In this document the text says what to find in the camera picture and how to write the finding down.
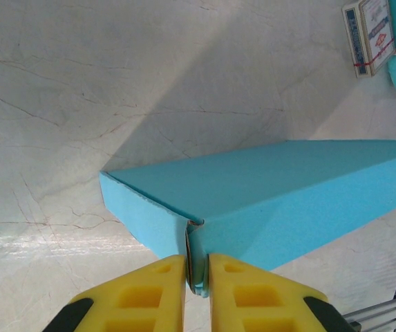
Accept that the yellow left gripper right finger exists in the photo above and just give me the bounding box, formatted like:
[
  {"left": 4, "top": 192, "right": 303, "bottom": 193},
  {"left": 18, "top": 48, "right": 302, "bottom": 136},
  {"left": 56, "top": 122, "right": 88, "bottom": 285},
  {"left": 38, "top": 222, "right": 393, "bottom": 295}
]
[{"left": 208, "top": 253, "right": 357, "bottom": 332}]

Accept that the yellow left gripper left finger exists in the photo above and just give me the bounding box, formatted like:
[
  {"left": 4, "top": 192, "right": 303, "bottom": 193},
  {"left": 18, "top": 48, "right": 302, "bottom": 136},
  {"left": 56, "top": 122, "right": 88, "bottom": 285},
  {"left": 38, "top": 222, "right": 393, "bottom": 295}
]
[{"left": 47, "top": 255, "right": 187, "bottom": 332}]

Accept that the blue and white cardboard box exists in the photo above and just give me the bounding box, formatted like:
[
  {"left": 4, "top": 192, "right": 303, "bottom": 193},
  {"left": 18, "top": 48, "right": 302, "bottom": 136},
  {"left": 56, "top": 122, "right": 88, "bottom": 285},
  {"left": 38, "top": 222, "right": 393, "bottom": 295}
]
[{"left": 99, "top": 139, "right": 396, "bottom": 299}]

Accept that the playing card deck box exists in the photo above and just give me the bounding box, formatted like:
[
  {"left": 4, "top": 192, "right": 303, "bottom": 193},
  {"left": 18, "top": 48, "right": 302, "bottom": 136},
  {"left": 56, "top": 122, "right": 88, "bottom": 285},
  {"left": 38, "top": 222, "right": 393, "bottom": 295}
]
[{"left": 341, "top": 0, "right": 396, "bottom": 80}]

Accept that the aluminium side rail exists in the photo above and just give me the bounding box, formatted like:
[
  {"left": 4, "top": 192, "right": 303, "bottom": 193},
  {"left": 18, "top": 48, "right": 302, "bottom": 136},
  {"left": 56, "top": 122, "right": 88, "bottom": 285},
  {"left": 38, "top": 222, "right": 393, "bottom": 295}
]
[{"left": 341, "top": 296, "right": 396, "bottom": 332}]

